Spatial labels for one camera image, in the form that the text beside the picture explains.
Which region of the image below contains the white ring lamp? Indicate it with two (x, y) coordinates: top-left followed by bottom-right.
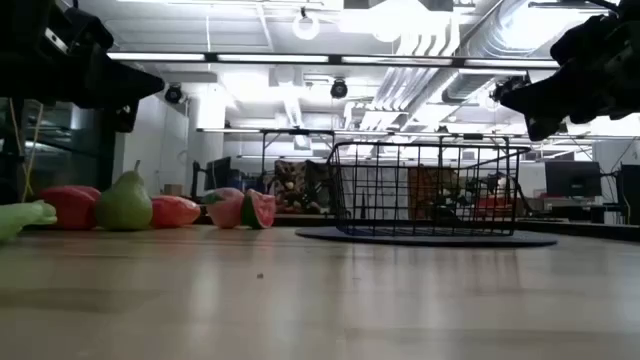
(292, 7), (321, 41)

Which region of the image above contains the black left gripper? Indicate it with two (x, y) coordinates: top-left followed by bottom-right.
(29, 5), (167, 110)

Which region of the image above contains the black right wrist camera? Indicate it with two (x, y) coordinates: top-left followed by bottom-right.
(523, 113), (570, 143)

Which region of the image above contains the black computer monitor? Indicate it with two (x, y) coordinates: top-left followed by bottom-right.
(619, 163), (640, 226)
(544, 159), (603, 199)
(203, 156), (233, 192)

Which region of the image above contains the silver ventilation duct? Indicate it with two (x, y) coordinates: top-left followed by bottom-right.
(442, 0), (591, 104)

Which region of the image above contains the green leek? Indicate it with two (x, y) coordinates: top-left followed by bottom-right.
(0, 199), (59, 245)

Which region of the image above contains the black spotlight cluster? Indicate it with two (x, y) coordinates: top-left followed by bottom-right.
(491, 74), (531, 101)

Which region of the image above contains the red bell pepper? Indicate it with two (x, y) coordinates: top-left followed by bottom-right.
(148, 194), (202, 230)
(38, 184), (102, 231)

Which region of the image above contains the green pear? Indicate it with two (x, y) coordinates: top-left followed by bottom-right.
(94, 159), (154, 232)

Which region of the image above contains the patterned cloth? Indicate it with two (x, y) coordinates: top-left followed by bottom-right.
(272, 159), (309, 214)

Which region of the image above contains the yellow cable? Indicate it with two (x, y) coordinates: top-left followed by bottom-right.
(8, 97), (46, 201)

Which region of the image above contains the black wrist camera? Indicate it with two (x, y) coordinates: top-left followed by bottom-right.
(523, 113), (570, 143)
(113, 99), (141, 134)

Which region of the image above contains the watermelon slice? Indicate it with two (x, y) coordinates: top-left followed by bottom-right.
(241, 188), (278, 231)

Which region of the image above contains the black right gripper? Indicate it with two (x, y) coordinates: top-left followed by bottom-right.
(498, 0), (640, 126)

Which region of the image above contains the black table frame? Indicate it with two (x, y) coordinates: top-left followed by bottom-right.
(192, 213), (640, 243)

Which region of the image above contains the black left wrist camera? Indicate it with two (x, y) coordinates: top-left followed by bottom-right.
(113, 99), (141, 134)

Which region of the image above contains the black metal rack frame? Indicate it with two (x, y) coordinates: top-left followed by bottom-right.
(259, 128), (337, 201)

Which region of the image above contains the round dark mat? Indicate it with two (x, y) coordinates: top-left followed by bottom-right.
(294, 225), (559, 249)

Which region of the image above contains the black wire basket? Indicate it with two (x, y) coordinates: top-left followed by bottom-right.
(327, 141), (532, 238)

